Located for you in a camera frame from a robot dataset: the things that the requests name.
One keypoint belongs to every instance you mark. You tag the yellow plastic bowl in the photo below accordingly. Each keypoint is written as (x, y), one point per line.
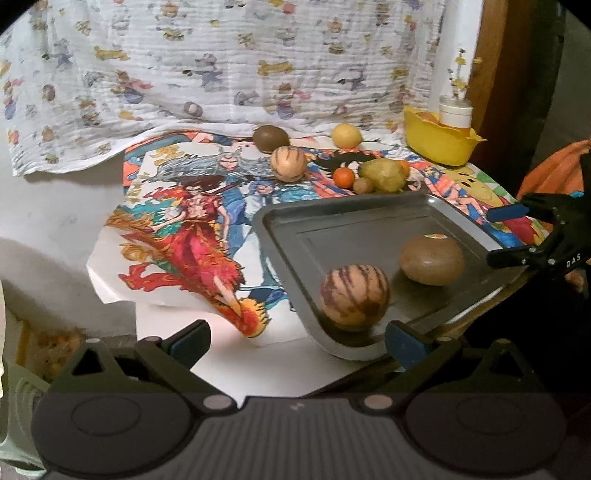
(438, 143)

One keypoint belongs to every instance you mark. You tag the small orange tangerine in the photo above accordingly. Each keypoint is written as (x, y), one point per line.
(344, 177)

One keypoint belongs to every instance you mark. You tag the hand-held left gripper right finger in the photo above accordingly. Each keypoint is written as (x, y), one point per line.
(401, 342)

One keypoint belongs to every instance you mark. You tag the green plastic stool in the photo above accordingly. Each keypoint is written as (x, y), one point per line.
(18, 406)

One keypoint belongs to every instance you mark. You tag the white cartoon printed blanket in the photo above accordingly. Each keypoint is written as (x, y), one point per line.
(207, 60)

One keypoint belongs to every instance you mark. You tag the dark brown round fruit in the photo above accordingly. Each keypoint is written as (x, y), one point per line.
(270, 138)

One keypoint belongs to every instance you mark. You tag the green yellow pear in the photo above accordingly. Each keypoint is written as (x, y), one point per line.
(382, 175)

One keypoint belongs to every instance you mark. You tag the yellow lemon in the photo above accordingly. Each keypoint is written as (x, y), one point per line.
(346, 135)

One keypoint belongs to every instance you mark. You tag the large striped pepino melon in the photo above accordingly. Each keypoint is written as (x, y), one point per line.
(354, 297)

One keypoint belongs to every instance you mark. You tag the orange fruit in bowl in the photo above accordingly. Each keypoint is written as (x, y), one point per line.
(429, 118)

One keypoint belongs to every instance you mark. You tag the small striped pepino melon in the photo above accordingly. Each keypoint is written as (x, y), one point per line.
(288, 163)

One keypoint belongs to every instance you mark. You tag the white plastic jar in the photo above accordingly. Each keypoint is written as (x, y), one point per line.
(456, 113)

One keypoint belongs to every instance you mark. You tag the dried yellow flower sprig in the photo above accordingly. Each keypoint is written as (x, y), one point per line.
(461, 74)

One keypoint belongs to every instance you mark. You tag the large brown round fruit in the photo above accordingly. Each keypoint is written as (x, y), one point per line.
(431, 261)

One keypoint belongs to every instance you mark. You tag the small brown kiwi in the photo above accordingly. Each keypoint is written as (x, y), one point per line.
(363, 185)

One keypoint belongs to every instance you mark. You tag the brown wooden panel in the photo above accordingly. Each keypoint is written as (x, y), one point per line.
(512, 69)

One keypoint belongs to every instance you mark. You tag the grey metal baking tray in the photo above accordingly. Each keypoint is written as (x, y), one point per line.
(332, 235)

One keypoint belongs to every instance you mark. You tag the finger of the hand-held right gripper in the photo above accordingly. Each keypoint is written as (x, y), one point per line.
(508, 213)
(512, 257)

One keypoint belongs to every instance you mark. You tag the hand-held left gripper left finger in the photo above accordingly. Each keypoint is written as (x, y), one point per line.
(191, 342)

